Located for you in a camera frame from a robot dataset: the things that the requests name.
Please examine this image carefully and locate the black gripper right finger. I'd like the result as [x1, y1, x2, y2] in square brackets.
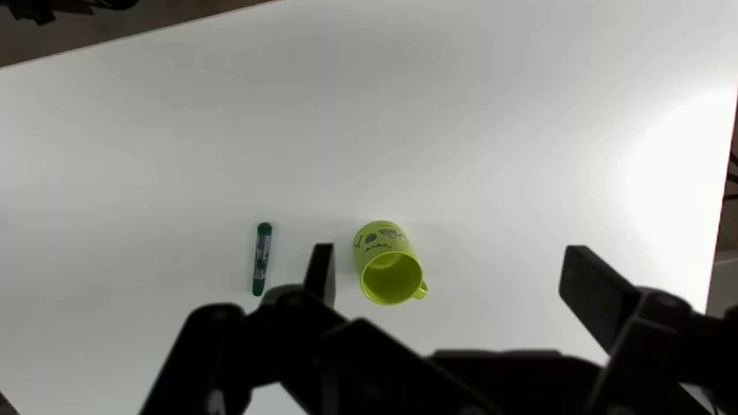
[559, 244, 738, 415]

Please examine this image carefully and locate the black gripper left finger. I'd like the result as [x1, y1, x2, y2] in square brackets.
[140, 242, 493, 415]

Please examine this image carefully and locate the yellow-green mug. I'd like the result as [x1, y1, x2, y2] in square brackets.
[352, 220, 431, 306]

